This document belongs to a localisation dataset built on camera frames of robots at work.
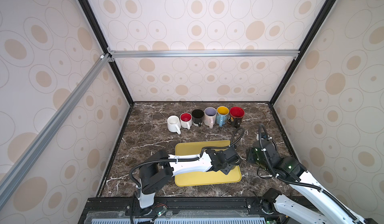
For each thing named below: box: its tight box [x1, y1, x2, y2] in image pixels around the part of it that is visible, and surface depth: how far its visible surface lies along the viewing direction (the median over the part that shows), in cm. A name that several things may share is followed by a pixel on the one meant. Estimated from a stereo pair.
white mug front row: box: [179, 112, 193, 130], surface depth 103 cm
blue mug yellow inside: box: [216, 105, 230, 127], surface depth 102 cm
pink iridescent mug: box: [203, 106, 217, 129], surface depth 102 cm
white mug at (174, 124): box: [167, 115, 181, 135], surface depth 102 cm
